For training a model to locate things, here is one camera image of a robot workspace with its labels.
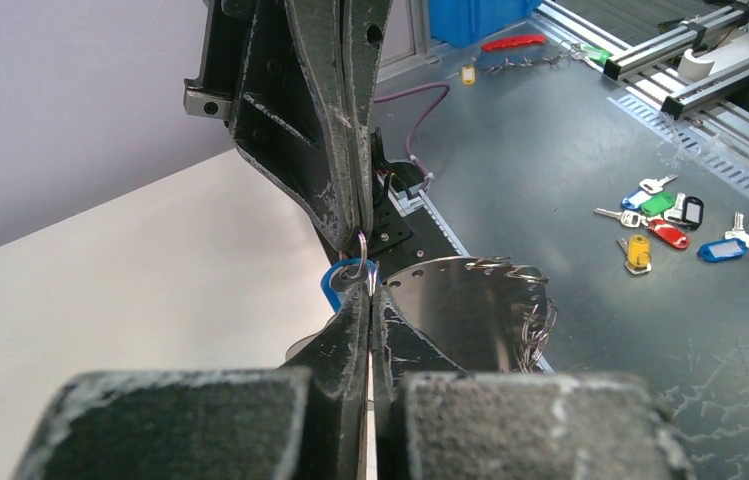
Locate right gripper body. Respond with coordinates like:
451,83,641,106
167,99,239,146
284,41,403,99
183,0,257,121

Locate green key tag far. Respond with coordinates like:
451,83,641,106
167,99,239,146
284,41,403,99
579,44,611,67

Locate blue tagged key top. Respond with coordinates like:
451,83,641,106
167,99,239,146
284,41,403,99
620,174,679,210

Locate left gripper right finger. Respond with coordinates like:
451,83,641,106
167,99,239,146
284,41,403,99
372,287,695,479

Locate aluminium frame rail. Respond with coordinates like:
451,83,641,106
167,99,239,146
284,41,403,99
536,1,749,195

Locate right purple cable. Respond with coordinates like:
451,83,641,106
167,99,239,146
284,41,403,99
373,82,452,180

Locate yellow tagged key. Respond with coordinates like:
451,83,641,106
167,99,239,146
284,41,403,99
616,234,652,275

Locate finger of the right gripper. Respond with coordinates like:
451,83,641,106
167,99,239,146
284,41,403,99
339,0,391,232
229,1,355,250

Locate black tagged key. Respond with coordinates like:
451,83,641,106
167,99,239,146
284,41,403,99
663,193,704,230

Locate green tagged key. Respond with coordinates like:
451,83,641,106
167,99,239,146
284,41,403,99
593,192,676,228

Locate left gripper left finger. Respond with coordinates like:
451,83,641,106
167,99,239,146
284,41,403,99
16,285,371,479

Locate red tool handle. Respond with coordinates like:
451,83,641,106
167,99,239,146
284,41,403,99
481,34,547,53

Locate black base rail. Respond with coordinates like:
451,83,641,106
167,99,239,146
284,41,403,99
327,129,471,266

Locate blue tagged key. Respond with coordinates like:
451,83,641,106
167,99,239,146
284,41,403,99
320,231,380,313
697,212,749,263
620,174,679,210

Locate red tagged key table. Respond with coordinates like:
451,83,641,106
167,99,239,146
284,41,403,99
646,217,690,250

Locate yellow key tag far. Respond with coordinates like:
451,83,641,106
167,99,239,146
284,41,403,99
460,65,476,86

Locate blue plastic bin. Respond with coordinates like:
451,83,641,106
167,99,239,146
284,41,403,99
428,0,542,48

